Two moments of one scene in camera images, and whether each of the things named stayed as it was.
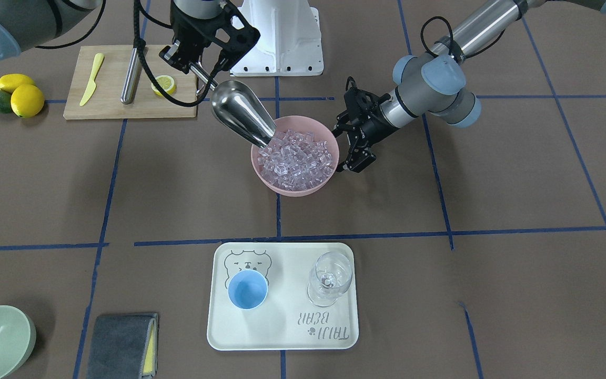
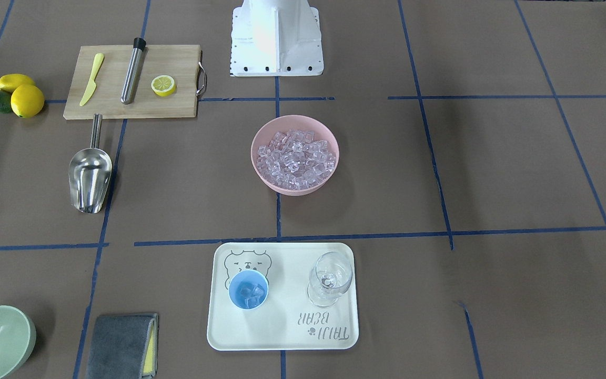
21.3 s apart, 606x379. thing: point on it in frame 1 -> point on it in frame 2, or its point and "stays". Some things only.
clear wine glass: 331,276 stays
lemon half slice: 167,82 stays
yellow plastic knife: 98,62 stays
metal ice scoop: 238,108 -> 89,172
